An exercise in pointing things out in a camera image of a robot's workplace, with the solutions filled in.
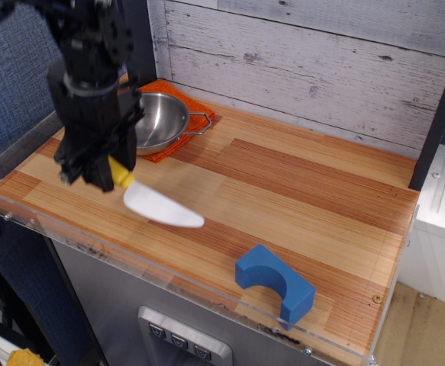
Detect orange folded cloth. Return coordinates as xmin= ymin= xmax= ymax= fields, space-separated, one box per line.
xmin=140 ymin=79 xmax=215 ymax=163

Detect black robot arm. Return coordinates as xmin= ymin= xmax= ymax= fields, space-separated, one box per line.
xmin=0 ymin=1 xmax=143 ymax=192

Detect clear acrylic front guard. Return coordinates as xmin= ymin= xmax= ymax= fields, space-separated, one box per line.
xmin=0 ymin=195 xmax=376 ymax=365

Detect stainless steel two-handled bowl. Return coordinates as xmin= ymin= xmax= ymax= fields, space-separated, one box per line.
xmin=135 ymin=92 xmax=213 ymax=156

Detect blue arch shaped block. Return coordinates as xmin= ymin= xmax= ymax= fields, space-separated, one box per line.
xmin=235 ymin=244 xmax=316 ymax=330

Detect black right vertical post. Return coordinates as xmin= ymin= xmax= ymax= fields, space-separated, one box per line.
xmin=408 ymin=88 xmax=445 ymax=191

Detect yellow handled white toy knife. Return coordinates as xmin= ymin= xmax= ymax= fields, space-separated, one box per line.
xmin=108 ymin=156 xmax=205 ymax=228

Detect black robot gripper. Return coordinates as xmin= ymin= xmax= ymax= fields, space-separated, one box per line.
xmin=47 ymin=63 xmax=143 ymax=192

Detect yellow and black object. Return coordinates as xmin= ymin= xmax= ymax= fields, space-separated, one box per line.
xmin=0 ymin=348 xmax=47 ymax=366

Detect silver button control panel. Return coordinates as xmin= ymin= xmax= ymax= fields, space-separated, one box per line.
xmin=137 ymin=306 xmax=233 ymax=365

